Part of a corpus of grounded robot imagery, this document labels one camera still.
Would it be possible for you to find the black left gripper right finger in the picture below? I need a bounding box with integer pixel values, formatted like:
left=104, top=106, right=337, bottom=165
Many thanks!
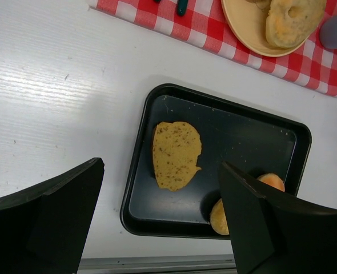
left=218, top=162, right=337, bottom=273

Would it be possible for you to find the small tan muffin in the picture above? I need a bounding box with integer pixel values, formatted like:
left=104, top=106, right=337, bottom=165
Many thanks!
left=210, top=199, right=230, bottom=236

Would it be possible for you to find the small round bun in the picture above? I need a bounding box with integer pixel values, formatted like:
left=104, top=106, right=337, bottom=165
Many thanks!
left=257, top=173, right=285, bottom=192

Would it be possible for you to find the beige round plate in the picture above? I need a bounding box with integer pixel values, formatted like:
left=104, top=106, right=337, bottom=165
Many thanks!
left=221, top=1, right=310, bottom=57

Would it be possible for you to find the orange glazed donut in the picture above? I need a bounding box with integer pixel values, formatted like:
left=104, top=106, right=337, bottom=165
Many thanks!
left=246, top=0, right=271, bottom=10

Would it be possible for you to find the gold spoon black handle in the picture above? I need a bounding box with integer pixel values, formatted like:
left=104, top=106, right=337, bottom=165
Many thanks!
left=176, top=0, right=188, bottom=17

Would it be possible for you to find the red checkered cloth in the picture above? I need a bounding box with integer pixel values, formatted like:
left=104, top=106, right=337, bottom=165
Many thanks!
left=89, top=1, right=337, bottom=98

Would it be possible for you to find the aluminium front rail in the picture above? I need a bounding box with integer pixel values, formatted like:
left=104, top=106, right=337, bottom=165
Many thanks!
left=78, top=255, right=237, bottom=273

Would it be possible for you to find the black baking tray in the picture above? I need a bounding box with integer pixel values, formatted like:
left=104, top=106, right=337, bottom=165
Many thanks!
left=120, top=83, right=312, bottom=239

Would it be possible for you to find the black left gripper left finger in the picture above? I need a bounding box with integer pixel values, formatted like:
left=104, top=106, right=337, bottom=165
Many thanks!
left=0, top=158, right=104, bottom=273

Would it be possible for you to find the flat seeded bread slice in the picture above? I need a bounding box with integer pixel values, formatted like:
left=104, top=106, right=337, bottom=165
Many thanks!
left=152, top=121, right=202, bottom=191

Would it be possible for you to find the large pale bagel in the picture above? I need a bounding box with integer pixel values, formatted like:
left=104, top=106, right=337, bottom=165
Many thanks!
left=265, top=0, right=327, bottom=49

